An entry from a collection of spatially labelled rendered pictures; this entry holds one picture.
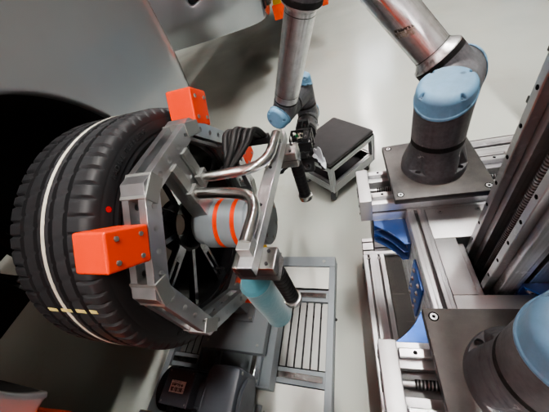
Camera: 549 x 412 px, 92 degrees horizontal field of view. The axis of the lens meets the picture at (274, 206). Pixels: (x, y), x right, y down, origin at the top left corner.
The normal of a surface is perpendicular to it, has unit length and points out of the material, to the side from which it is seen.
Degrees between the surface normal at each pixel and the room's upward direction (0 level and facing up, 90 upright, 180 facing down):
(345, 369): 0
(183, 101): 55
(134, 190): 45
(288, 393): 0
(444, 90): 7
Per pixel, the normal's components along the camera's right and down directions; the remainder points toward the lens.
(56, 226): -0.33, -0.06
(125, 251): 0.94, -0.06
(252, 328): -0.29, -0.65
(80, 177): -0.33, -0.33
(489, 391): -0.98, 0.14
